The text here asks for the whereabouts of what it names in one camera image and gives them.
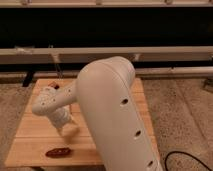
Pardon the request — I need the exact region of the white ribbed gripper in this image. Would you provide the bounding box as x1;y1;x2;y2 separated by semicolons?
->
48;107;78;136

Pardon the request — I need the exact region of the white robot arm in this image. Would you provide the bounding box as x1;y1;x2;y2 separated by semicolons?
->
32;56;163;171

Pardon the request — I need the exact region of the light wooden table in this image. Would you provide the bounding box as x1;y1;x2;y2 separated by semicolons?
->
4;77;161;168

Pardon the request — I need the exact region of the dark brown rectangular bar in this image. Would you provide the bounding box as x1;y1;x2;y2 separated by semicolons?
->
48;82;60;90

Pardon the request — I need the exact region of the grey metal rail frame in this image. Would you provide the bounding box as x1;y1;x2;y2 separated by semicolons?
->
0;46;213;64

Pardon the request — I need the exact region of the black cable on floor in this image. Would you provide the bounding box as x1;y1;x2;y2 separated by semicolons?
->
164;150;213;171

